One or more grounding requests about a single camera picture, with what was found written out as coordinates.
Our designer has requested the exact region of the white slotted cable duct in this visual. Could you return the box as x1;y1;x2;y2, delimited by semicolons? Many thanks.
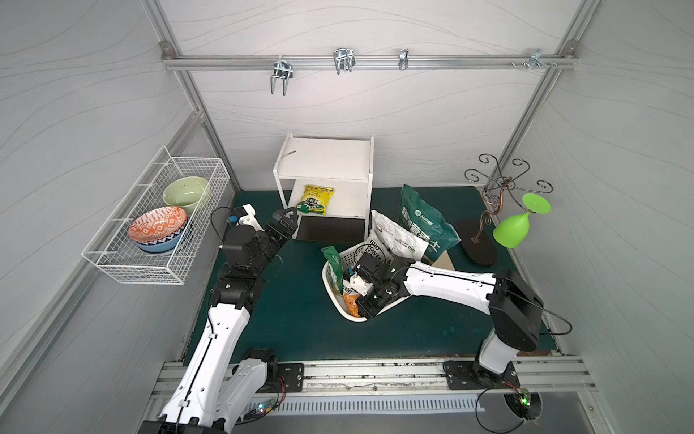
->
270;394;484;416

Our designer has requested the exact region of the white two-tier shelf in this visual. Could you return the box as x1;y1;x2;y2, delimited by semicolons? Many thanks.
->
272;133;375;245

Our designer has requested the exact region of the aluminium top rail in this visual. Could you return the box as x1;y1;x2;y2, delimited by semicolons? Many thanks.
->
163;54;579;72

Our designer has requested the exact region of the white green fertilizer bag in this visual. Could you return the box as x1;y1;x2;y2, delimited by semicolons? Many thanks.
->
372;210;428;260

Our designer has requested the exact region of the white wire wall basket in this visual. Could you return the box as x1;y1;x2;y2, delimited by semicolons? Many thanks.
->
82;148;230;285

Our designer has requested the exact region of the black white soil bag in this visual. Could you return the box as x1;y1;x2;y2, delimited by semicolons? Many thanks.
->
358;233;389;261

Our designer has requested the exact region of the orange patterned bowl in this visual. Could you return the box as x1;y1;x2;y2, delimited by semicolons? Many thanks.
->
128;206;187;242

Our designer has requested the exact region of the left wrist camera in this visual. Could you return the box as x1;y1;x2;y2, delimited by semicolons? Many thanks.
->
227;204;263;231

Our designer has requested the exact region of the yellow green seed bag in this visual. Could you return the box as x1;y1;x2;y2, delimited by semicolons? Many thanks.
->
296;184;334;215

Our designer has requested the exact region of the light green bowl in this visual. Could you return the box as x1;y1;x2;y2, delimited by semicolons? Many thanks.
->
163;176;209;216

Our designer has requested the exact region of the green plastic goblet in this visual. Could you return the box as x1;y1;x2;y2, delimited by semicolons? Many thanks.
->
493;193;551;249

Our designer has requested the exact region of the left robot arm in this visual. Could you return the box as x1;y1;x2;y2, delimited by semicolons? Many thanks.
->
138;204;299;433

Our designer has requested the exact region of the white perforated plastic basket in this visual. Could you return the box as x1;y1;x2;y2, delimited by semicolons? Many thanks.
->
322;242;415;322

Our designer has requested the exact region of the bronze curly wire stand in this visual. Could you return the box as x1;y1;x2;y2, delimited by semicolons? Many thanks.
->
454;153;554;267

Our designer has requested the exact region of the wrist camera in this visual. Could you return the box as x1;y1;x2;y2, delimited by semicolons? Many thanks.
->
227;204;263;231
346;253;383;296

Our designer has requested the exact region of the orange white small bag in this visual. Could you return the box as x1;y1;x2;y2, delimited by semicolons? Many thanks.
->
343;292;361;318

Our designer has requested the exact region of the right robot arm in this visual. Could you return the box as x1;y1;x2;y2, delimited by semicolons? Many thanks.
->
348;253;544;383

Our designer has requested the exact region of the metal double hook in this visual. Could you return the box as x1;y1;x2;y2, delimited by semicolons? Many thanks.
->
270;60;294;96

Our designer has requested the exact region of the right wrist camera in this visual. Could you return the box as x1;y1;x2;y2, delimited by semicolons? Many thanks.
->
346;253;383;296

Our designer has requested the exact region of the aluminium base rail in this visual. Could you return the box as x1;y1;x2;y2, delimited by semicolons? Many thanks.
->
151;355;597;397

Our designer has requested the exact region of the green white-striped fertilizer bag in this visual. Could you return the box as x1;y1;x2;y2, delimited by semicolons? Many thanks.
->
322;246;344;295

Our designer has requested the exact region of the blue bowl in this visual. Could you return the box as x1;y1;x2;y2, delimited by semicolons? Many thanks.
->
133;228;184;254

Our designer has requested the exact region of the dark green fertilizer bag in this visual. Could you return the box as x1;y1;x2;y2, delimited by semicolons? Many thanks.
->
399;184;461;264

